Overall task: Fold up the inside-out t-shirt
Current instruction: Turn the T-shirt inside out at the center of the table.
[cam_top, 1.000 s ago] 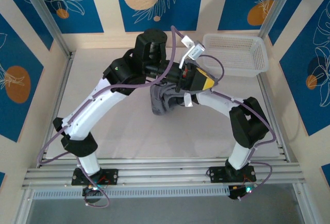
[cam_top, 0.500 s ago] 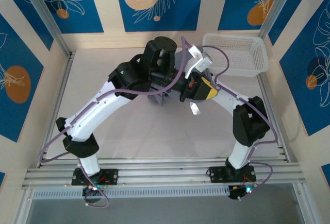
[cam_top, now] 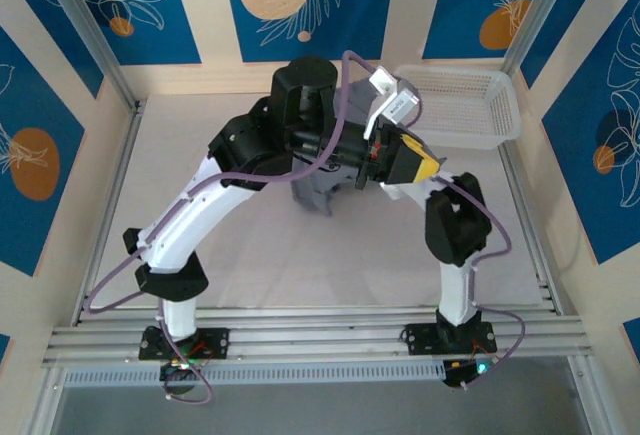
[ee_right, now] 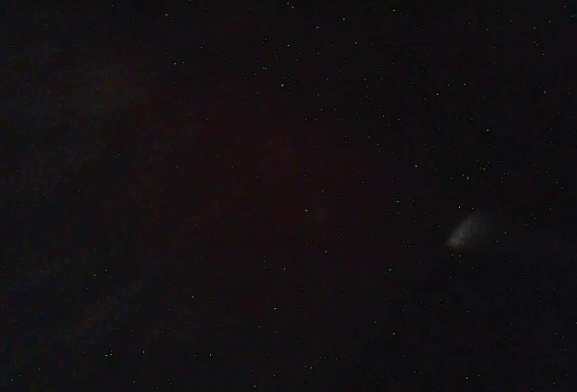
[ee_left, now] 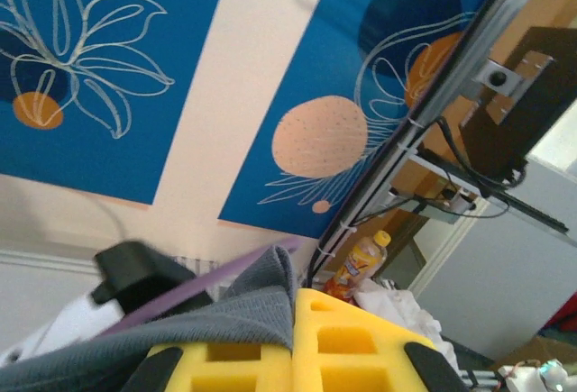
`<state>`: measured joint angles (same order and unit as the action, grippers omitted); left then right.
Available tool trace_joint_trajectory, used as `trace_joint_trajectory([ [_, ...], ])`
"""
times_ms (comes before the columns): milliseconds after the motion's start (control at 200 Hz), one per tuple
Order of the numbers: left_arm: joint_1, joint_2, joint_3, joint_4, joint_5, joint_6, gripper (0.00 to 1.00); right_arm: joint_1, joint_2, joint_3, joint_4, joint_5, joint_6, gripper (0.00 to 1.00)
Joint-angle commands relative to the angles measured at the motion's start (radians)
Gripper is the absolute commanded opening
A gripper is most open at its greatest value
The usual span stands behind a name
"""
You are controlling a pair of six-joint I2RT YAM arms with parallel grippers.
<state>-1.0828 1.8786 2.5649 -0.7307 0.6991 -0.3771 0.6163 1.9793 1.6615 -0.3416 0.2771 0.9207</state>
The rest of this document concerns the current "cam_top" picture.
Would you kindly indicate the wide aluminium mounting rail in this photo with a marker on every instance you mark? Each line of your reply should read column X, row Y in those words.
column 325, row 335

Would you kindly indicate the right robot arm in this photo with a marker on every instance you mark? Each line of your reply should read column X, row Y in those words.
column 457, row 225

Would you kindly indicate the grey t-shirt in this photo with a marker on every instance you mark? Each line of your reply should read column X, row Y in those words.
column 315, row 195

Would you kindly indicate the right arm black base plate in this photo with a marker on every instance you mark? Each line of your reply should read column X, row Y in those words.
column 420, row 337

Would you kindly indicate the white plastic basket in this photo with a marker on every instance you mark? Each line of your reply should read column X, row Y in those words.
column 470, row 100

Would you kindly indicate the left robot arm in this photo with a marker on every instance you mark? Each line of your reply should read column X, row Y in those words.
column 200, row 215

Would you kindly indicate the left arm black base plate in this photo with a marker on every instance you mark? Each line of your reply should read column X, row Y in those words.
column 215, row 342

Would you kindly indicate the aluminium frame post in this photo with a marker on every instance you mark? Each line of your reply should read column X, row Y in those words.
column 538, row 5
column 47, row 400
column 93, row 30
column 585, row 395

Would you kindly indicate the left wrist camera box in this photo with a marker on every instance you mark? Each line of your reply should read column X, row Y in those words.
column 395, row 102

